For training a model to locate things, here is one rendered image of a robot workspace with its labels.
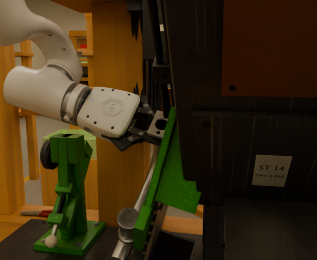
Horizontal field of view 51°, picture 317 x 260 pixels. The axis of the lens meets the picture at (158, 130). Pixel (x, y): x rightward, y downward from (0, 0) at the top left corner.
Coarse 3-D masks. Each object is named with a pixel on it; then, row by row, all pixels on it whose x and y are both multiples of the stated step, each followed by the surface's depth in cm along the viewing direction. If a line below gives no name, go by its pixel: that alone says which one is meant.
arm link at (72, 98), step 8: (72, 88) 63; (80, 88) 63; (88, 88) 66; (64, 96) 62; (72, 96) 62; (80, 96) 64; (64, 104) 62; (72, 104) 62; (64, 112) 63; (72, 112) 62; (64, 120) 63; (72, 120) 65
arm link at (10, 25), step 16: (0, 0) 51; (16, 0) 54; (0, 16) 52; (16, 16) 54; (32, 16) 58; (0, 32) 54; (16, 32) 55; (32, 32) 58; (48, 32) 62; (64, 32) 66; (48, 48) 68; (64, 48) 68; (48, 64) 68; (64, 64) 69; (80, 64) 72
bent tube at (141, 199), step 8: (160, 112) 63; (160, 120) 63; (152, 128) 61; (160, 128) 66; (160, 136) 60; (152, 160) 70; (152, 168) 70; (144, 184) 70; (144, 192) 68; (136, 200) 68; (144, 200) 67; (136, 208) 66; (120, 240) 62; (120, 248) 61; (128, 248) 61; (112, 256) 60; (120, 256) 60; (128, 256) 62
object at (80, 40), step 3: (78, 39) 1057; (81, 39) 1056; (84, 39) 1055; (78, 42) 1059; (81, 42) 1058; (84, 42) 1057; (78, 45) 1061; (78, 54) 1065; (81, 54) 1064; (87, 57) 1064
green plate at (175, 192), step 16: (176, 128) 51; (176, 144) 51; (160, 160) 51; (176, 160) 52; (160, 176) 53; (176, 176) 52; (160, 192) 53; (176, 192) 53; (192, 192) 52; (192, 208) 53
